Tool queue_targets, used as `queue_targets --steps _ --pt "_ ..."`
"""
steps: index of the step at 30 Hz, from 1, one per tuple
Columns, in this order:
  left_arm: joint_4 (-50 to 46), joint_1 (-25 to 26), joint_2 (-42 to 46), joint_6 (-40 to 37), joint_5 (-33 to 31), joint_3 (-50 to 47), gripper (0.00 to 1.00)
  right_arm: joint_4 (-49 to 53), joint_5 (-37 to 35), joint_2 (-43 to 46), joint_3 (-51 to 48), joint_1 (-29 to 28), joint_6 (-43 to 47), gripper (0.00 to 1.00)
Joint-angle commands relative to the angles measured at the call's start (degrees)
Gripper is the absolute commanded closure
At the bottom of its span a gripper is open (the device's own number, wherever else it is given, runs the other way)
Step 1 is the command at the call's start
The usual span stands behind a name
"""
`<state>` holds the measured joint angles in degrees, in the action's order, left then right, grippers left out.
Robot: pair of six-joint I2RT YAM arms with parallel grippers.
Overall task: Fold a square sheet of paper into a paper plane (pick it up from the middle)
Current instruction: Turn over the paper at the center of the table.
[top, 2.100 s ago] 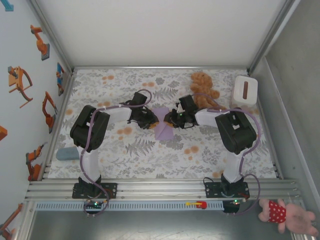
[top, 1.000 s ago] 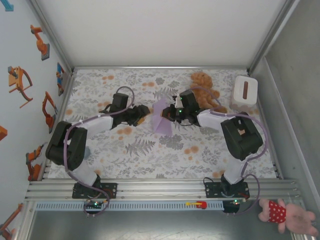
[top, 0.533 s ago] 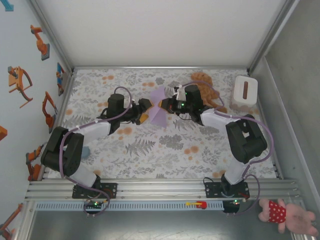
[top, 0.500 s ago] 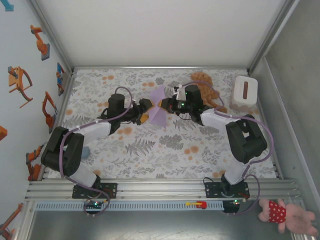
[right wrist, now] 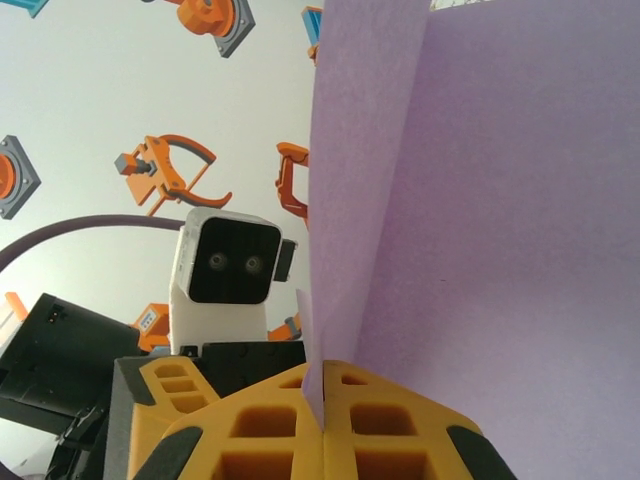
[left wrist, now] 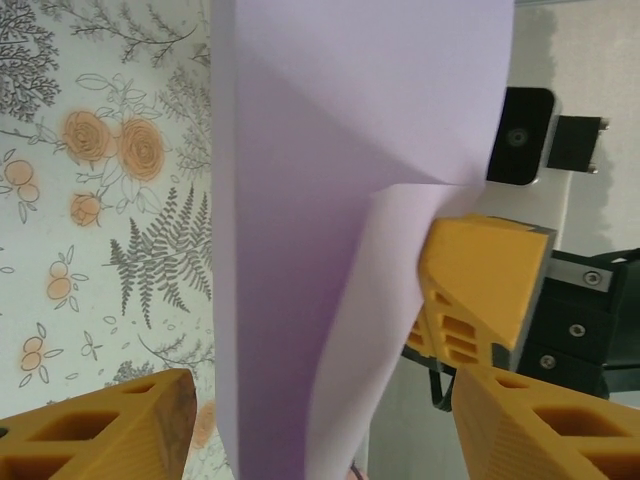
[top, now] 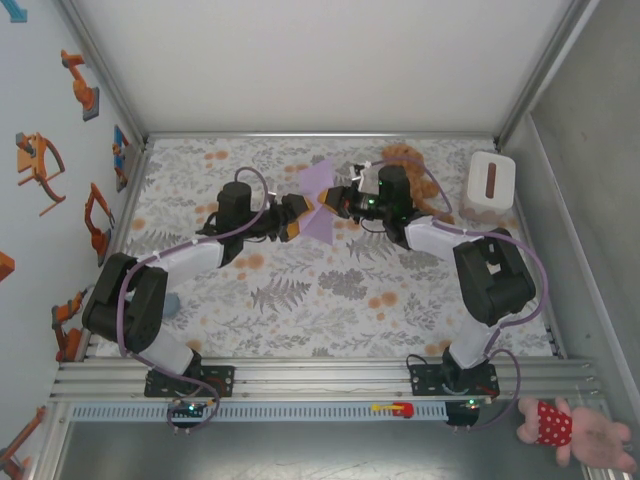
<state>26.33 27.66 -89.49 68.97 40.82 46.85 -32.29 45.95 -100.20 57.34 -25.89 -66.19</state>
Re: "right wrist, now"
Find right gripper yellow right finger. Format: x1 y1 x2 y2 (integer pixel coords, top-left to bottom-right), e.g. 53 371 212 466
323 359 519 480

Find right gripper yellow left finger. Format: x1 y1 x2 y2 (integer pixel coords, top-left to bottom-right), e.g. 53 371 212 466
155 360 325 480

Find lilac paper sheet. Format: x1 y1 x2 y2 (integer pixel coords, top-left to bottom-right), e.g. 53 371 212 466
294 0 640 480

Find orange claw arm sticker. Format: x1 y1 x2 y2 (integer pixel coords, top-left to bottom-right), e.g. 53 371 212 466
274 141 312 232

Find orange arm grey base sticker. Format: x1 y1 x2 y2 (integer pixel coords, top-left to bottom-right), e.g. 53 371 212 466
141 0 257 60

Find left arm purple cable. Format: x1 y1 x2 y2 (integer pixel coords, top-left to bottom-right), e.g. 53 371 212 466
0 213 187 281

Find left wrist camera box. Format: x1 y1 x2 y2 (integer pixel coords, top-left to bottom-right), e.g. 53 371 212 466
168 207 300 357

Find orange gripper wall sticker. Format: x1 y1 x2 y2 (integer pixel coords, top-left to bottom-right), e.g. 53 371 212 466
113 133 234 217

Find blue bracket wall sticker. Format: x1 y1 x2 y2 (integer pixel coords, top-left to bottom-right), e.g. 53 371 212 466
13 0 52 20

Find blue rail wall sticker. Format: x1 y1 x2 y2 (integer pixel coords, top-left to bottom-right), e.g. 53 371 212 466
299 5 325 67

